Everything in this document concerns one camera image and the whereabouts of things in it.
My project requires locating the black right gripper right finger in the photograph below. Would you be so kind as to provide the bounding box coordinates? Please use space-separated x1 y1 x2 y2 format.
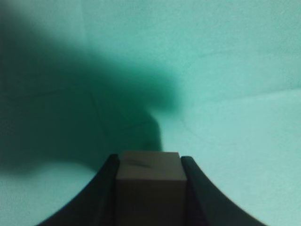
181 156 264 226

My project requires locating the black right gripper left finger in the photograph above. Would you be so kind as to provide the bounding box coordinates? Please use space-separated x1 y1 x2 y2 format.
39 154 120 226

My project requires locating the pink cube placed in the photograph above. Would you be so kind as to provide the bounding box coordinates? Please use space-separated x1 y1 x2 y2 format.
115 151 187 226

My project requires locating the green backdrop cloth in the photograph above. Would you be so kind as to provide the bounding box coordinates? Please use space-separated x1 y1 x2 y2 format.
0 0 301 226

